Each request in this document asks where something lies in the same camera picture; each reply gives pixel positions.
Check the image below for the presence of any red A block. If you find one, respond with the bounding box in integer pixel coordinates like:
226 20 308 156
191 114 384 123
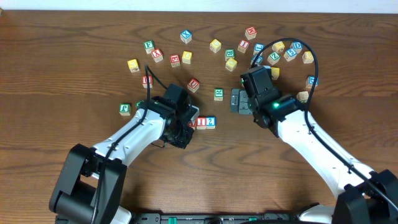
188 121 196 129

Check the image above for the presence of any red i block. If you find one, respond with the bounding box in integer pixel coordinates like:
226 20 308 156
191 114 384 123
238 40 250 54
196 117 206 129

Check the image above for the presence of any blue 2 block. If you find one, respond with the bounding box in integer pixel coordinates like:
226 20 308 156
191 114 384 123
206 116 216 129

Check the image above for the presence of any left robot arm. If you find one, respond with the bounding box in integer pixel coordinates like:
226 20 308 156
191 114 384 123
49 84 199 224

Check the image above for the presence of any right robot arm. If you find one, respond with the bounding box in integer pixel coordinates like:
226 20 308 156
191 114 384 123
240 66 397 223

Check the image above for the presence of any red U block centre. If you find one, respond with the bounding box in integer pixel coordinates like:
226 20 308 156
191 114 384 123
187 78 200 93

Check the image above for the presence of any red u block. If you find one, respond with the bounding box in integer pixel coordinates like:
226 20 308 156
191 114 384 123
142 75 153 88
187 78 200 93

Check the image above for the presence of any yellow hammer block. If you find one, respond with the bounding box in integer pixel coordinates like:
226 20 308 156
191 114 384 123
271 67 280 80

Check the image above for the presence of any blue T block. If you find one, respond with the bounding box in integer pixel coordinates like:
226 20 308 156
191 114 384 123
251 54 264 66

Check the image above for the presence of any green N block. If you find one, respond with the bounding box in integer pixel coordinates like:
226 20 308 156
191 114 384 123
135 100 145 108

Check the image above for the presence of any green Z block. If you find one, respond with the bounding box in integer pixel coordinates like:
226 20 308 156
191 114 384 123
267 52 280 65

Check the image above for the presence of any red U block left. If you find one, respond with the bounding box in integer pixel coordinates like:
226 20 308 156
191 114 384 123
142 75 153 88

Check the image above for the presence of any green R block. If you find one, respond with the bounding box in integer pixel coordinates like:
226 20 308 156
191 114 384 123
214 88 224 101

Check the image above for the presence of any yellow block below B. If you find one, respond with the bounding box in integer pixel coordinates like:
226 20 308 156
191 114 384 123
225 58 238 72

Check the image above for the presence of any plain wood 7 block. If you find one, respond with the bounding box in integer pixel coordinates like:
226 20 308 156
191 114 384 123
296 91 309 103

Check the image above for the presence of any red E block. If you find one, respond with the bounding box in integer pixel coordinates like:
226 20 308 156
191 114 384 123
170 54 180 68

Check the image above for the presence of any blue L block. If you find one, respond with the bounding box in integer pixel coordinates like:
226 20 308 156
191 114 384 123
253 43 265 56

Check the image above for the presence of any yellow block beside E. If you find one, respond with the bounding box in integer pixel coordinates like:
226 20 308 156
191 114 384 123
182 51 193 64

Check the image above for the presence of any green B block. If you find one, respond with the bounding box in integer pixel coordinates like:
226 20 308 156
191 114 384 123
224 49 236 61

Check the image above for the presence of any green J block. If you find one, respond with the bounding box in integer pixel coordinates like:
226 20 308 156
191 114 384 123
119 103 131 116

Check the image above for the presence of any blue 5 block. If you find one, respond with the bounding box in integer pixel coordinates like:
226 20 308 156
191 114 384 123
284 48 297 62

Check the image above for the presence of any yellow O block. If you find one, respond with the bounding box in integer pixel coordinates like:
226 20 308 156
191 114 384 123
272 41 285 54

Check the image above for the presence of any red Y block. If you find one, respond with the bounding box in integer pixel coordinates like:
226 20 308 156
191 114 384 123
151 49 164 63

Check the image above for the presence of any blue D block lower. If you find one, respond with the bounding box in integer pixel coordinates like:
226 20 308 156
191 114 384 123
305 76 319 89

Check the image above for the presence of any blue d block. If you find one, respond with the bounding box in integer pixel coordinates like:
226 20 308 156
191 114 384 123
305 76 319 89
290 41 303 54

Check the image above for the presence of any yellow block far left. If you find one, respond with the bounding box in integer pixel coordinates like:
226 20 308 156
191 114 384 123
127 59 140 73

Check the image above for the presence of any yellow B block right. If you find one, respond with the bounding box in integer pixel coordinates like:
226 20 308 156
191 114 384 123
302 51 314 64

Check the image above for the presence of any red W block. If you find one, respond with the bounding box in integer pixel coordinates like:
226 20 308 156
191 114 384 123
245 27 257 40

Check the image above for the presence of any blue D block upper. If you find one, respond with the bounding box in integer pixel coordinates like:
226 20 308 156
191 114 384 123
290 41 303 54

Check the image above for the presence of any green F block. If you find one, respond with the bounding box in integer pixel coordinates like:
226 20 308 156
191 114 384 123
144 40 155 54

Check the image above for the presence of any yellow block top centre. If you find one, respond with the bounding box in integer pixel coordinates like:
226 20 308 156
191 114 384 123
210 39 222 53

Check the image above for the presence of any blue X block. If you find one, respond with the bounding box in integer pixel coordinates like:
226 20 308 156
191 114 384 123
180 30 192 44

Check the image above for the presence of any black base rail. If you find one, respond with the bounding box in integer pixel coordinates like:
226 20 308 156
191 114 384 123
111 213 309 224

